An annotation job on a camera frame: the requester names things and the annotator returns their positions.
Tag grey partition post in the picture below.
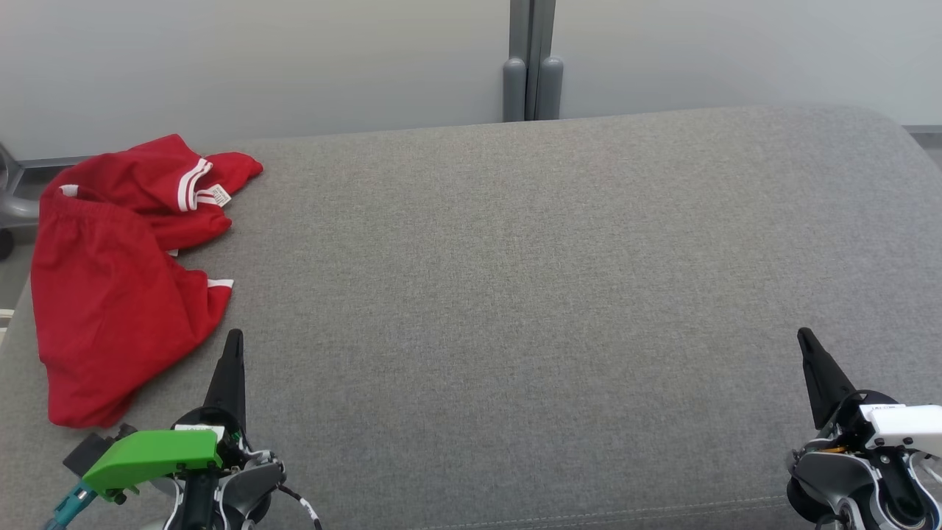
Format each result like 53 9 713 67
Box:
531 0 565 121
503 0 532 123

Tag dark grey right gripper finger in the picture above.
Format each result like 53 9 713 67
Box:
797 328 858 431

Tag black white braided cable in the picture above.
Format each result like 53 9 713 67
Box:
278 482 323 530

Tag red shirt with white sleeves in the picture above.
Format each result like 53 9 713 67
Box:
40 134 263 255

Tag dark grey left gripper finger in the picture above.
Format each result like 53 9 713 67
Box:
202 329 249 437

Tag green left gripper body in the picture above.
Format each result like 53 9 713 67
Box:
82 407 255 504

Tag black cable with teal plug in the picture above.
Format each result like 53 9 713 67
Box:
43 482 98 530

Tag grey metal wheeled stand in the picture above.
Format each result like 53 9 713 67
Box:
0 144 41 260

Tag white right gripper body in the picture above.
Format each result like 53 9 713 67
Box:
819 390 942 451

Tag red shorts with white trim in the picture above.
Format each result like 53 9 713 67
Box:
31 191 235 429

